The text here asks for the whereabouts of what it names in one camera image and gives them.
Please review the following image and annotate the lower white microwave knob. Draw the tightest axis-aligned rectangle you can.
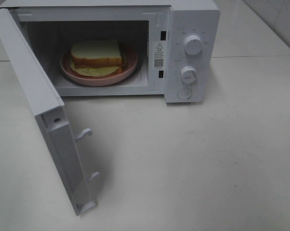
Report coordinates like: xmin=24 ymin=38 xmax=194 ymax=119
xmin=180 ymin=66 xmax=197 ymax=84

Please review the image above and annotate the pink round plate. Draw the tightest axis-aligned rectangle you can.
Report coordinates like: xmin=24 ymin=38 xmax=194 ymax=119
xmin=60 ymin=44 xmax=138 ymax=87

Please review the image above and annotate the upper white microwave knob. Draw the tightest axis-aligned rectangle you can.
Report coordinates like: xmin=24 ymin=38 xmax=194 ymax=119
xmin=184 ymin=34 xmax=203 ymax=55

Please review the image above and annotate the round white door button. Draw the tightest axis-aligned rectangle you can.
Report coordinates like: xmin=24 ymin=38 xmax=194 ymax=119
xmin=177 ymin=88 xmax=192 ymax=100

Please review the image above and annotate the white bread sandwich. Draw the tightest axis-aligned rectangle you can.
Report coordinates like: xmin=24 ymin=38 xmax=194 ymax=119
xmin=70 ymin=39 xmax=128 ymax=77

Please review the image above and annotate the white microwave oven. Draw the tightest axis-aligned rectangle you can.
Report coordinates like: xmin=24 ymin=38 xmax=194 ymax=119
xmin=0 ymin=0 xmax=220 ymax=103

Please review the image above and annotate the white microwave door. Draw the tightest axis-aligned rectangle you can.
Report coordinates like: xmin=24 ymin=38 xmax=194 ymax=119
xmin=0 ymin=8 xmax=100 ymax=216

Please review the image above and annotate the white microwave knob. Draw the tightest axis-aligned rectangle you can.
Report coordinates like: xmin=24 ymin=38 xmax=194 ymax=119
xmin=180 ymin=66 xmax=197 ymax=84
xmin=184 ymin=34 xmax=203 ymax=55

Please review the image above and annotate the white adjacent table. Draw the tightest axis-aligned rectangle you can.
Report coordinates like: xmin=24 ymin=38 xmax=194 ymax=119
xmin=212 ymin=0 xmax=290 ymax=58

